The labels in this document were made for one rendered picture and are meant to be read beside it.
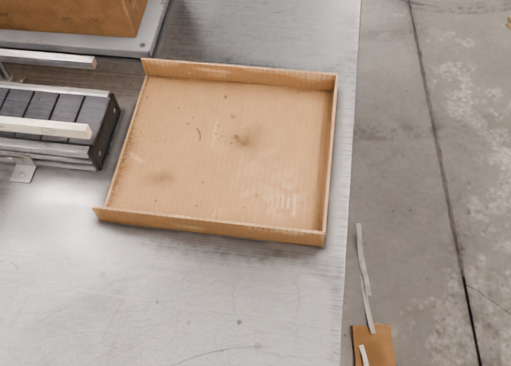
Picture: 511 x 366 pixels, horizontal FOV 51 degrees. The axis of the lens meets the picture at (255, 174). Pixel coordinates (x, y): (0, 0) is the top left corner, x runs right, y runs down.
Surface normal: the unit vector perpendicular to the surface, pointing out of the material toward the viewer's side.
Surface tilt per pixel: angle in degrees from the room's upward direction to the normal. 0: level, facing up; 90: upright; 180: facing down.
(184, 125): 0
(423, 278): 0
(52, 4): 90
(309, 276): 0
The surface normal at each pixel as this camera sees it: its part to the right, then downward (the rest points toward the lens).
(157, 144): -0.04, -0.51
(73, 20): -0.13, 0.85
